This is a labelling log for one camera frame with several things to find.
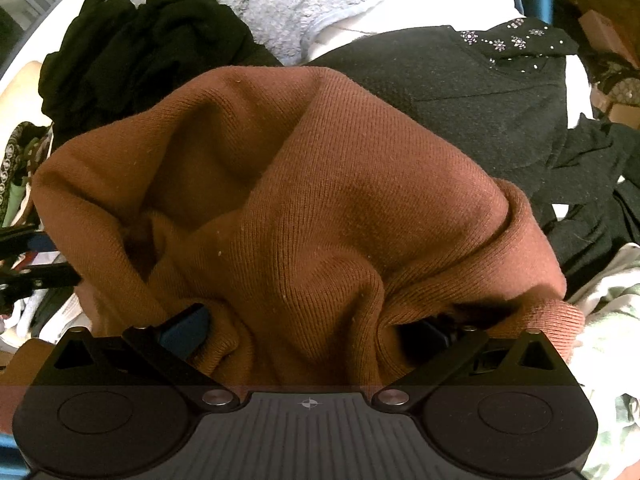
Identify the black sweater beaded collar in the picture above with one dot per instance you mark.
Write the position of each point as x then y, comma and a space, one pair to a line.
450, 100

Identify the black white patterned cloth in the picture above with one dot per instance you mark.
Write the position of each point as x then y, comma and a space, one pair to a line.
20, 160

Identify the black knit garment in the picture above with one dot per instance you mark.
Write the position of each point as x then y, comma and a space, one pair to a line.
590, 185

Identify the black crumpled garment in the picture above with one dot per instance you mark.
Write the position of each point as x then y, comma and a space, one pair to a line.
150, 50

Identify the white cotton garment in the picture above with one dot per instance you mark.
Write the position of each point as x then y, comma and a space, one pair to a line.
400, 15

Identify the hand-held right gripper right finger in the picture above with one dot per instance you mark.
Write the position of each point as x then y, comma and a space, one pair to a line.
440, 355

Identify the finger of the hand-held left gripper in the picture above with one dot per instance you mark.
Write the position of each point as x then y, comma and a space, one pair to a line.
45, 277
30, 240

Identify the rust brown knit sweater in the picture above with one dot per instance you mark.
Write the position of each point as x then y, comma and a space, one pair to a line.
325, 185

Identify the green white checked garment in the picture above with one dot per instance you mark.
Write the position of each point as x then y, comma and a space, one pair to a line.
610, 340

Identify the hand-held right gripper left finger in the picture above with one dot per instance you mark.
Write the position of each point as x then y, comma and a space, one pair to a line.
187, 330

